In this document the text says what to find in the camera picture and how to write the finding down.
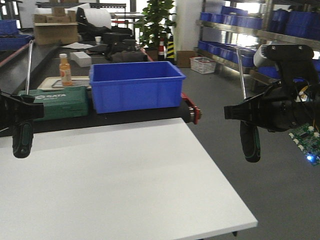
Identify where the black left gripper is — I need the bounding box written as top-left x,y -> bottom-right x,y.
0,90 -> 45,137

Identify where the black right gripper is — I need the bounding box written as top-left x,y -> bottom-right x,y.
224,82 -> 320,132

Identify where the green-handled screwdriver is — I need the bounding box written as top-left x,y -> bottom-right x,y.
12,40 -> 34,159
236,48 -> 261,163

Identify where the beige plastic tray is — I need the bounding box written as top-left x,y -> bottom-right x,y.
37,76 -> 90,91

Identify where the small metal tray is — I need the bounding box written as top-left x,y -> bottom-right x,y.
51,78 -> 91,89

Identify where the green SATA tool case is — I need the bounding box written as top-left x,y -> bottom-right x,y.
29,86 -> 89,122

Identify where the green circuit board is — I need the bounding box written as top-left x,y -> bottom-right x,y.
288,123 -> 320,166

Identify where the orange juice bottle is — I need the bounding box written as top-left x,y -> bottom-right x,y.
59,53 -> 73,86

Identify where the blue crate on conveyor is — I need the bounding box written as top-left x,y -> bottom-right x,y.
0,34 -> 34,51

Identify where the large cardboard box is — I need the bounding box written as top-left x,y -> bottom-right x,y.
33,23 -> 79,45

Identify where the white foam block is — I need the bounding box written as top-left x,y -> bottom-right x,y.
70,51 -> 92,67

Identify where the metal shelf rack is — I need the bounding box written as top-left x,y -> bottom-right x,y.
194,0 -> 320,84

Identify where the brown cardboard box on floor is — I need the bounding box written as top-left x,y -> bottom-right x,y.
176,50 -> 198,68

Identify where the black yellow traffic cone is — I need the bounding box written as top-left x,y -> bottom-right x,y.
166,34 -> 175,64

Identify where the large blue plastic bin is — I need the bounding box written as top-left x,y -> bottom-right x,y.
89,61 -> 186,114

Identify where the red white traffic cone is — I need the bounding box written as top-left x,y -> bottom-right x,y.
157,37 -> 165,61

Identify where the white paper cup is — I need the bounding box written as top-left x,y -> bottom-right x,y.
95,36 -> 102,45

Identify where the black box on table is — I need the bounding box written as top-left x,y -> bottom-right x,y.
102,32 -> 133,45

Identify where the dark grey cloth bag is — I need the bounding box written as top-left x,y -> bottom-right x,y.
110,51 -> 148,63

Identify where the white work table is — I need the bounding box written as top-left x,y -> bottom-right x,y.
0,118 -> 258,240

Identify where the green potted plant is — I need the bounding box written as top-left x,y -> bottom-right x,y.
136,0 -> 177,49

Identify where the red conveyor end bracket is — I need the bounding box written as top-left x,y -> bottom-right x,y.
181,92 -> 203,125

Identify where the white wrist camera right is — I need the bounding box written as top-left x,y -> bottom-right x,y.
253,43 -> 315,81

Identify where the white wire basket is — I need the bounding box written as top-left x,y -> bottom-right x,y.
190,56 -> 216,74

